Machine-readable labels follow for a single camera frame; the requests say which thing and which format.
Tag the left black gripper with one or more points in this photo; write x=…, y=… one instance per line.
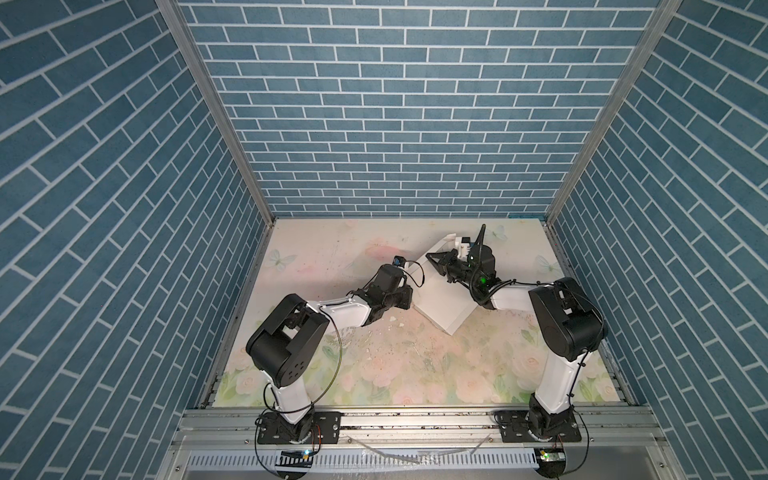
x=406, y=292

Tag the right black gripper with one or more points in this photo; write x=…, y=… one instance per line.
x=447, y=260

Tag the white paper box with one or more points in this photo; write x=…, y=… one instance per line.
x=445, y=304

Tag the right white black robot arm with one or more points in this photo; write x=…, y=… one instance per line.
x=571, y=326

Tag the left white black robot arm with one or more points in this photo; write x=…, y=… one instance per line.
x=286, y=341

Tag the left circuit board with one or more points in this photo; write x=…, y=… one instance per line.
x=286, y=460

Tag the circuit board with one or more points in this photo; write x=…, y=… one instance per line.
x=286, y=460
x=551, y=462

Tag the right circuit board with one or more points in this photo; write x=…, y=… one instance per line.
x=551, y=462

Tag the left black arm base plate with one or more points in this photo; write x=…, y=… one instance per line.
x=274, y=429

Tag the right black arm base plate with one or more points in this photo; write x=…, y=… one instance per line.
x=520, y=426

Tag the aluminium front rail frame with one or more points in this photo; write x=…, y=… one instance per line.
x=618, y=442

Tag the right aluminium corner post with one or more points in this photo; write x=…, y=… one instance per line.
x=657, y=25

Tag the aluminium corner post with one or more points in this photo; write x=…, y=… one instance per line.
x=657, y=25
x=172, y=15

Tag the left aluminium corner post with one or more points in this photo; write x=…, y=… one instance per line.
x=172, y=15

